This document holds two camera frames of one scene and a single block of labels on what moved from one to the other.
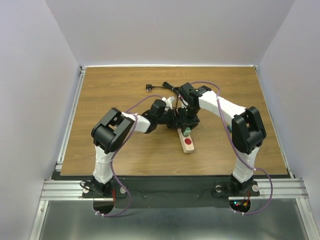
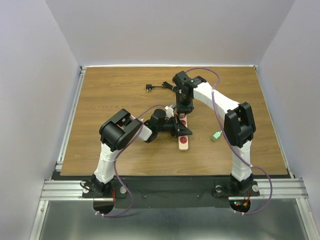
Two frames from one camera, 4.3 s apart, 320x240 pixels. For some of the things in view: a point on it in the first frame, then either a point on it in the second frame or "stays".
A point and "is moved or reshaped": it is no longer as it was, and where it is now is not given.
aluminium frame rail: [63, 190] stays
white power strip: [186, 141] is moved or reshaped
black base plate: [170, 191] stays
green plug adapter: [187, 132] is moved or reshaped
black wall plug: [149, 87] stays
